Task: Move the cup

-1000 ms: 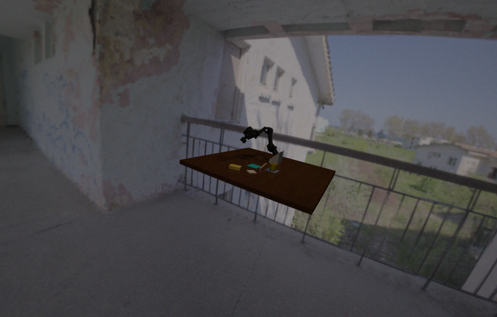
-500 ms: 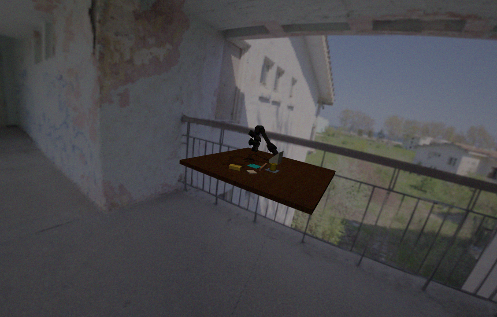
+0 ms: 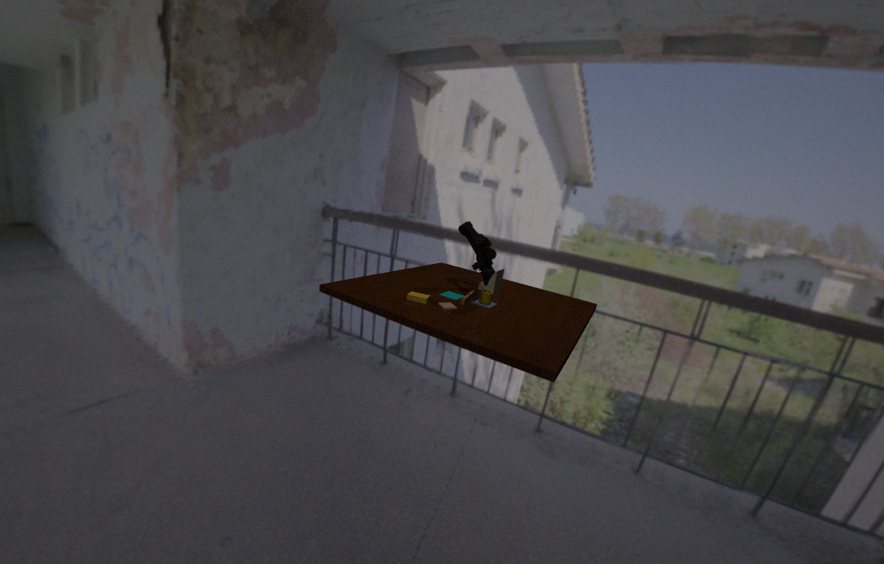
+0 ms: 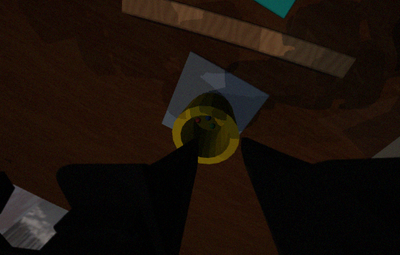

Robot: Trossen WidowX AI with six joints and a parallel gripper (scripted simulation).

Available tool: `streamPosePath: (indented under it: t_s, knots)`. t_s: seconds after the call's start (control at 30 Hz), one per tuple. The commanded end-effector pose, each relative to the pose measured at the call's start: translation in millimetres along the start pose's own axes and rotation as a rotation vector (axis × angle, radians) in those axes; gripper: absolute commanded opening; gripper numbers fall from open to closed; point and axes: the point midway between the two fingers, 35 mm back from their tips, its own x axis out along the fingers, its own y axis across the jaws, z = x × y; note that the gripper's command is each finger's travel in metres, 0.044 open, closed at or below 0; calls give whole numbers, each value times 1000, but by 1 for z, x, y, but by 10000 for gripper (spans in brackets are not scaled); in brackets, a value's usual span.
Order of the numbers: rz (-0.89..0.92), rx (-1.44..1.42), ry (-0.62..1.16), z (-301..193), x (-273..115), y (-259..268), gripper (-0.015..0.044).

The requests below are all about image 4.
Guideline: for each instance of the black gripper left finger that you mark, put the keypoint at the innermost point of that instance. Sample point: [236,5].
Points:
[162,190]

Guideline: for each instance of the tan wooden flat bar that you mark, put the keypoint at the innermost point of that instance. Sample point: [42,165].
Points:
[237,33]

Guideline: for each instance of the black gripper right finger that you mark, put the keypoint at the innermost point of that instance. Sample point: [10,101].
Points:
[297,198]

